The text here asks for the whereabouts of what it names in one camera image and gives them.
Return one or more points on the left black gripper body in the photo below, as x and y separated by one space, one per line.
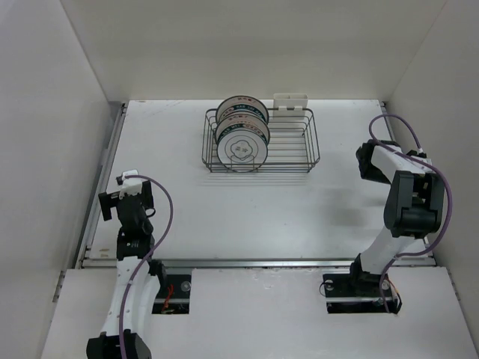
108 200

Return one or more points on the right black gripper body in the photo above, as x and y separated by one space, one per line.
373 173

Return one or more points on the metal wire dish rack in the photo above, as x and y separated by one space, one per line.
293 146

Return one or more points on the white plate with flower outline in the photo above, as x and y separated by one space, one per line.
242 151

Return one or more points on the orange sunburst plate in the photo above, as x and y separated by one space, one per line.
242 103

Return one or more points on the green rimmed plate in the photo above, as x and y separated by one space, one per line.
242 121

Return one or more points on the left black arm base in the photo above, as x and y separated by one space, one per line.
173 297

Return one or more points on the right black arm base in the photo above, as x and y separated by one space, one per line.
344 297

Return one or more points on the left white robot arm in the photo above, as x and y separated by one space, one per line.
138 276

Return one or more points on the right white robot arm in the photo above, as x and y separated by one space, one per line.
413 208

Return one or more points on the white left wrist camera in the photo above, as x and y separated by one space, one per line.
129 183

